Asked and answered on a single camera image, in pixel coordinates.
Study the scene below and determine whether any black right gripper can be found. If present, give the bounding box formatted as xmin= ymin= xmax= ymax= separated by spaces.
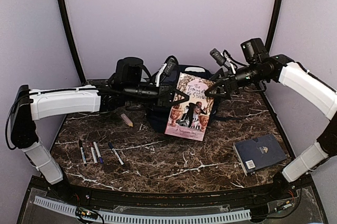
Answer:
xmin=205 ymin=62 xmax=268 ymax=99

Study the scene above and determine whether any pink Shrew paperback book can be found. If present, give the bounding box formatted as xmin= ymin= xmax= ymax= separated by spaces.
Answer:
xmin=164 ymin=73 xmax=214 ymax=141

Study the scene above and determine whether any navy blue student backpack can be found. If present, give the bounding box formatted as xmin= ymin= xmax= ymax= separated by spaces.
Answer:
xmin=144 ymin=63 xmax=224 ymax=137

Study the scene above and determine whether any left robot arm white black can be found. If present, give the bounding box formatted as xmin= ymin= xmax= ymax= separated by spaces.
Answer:
xmin=5 ymin=56 xmax=189 ymax=201

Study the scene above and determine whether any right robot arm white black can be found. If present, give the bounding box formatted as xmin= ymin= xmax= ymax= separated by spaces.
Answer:
xmin=205 ymin=38 xmax=336 ymax=200

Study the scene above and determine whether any dark blue hardcover book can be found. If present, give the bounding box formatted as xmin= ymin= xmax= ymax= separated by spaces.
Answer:
xmin=233 ymin=134 xmax=287 ymax=176

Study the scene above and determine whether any blue cap marker pen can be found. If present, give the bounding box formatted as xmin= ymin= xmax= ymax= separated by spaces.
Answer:
xmin=108 ymin=142 xmax=125 ymax=166

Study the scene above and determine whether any purple tip white marker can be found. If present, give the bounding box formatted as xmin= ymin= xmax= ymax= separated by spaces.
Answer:
xmin=93 ymin=141 xmax=104 ymax=164

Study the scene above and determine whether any red cap marker pen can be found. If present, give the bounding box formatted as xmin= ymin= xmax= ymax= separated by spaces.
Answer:
xmin=90 ymin=142 xmax=98 ymax=166

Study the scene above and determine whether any black marker pen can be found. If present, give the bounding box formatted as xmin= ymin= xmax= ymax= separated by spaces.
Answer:
xmin=78 ymin=140 xmax=87 ymax=167

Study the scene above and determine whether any small circuit board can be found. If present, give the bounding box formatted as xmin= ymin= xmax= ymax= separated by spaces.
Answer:
xmin=75 ymin=207 xmax=98 ymax=221

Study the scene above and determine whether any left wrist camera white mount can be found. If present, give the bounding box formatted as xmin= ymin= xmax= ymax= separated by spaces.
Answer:
xmin=155 ymin=58 xmax=176 ymax=87

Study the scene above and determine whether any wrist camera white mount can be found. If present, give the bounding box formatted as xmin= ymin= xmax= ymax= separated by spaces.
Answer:
xmin=155 ymin=58 xmax=176 ymax=87
xmin=210 ymin=48 xmax=237 ymax=74

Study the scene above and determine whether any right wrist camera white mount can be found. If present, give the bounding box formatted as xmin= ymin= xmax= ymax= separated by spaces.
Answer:
xmin=210 ymin=48 xmax=237 ymax=74

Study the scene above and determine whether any black right frame post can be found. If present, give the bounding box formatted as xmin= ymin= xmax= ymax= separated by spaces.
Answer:
xmin=265 ymin=0 xmax=282 ymax=51

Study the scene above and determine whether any black frame post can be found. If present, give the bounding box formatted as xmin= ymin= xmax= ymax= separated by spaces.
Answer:
xmin=57 ymin=0 xmax=86 ymax=85
xmin=265 ymin=0 xmax=282 ymax=51

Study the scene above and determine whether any grey slotted cable duct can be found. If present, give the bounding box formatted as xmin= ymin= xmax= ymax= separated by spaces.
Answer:
xmin=33 ymin=196 xmax=251 ymax=223

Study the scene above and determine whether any black left frame post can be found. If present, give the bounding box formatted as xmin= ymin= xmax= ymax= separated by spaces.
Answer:
xmin=57 ymin=0 xmax=86 ymax=85

